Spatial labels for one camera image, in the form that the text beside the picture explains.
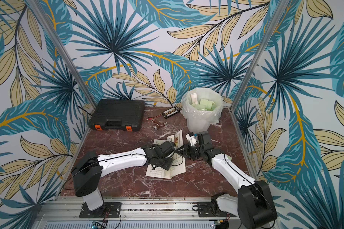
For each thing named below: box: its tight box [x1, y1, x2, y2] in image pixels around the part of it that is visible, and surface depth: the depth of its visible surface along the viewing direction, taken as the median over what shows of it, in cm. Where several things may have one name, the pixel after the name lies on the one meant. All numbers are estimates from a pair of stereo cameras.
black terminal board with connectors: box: [161, 105, 181, 119], surface depth 117 cm
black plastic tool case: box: [87, 98, 146, 132], surface depth 107 cm
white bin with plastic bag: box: [180, 87, 224, 134], surface depth 92 cm
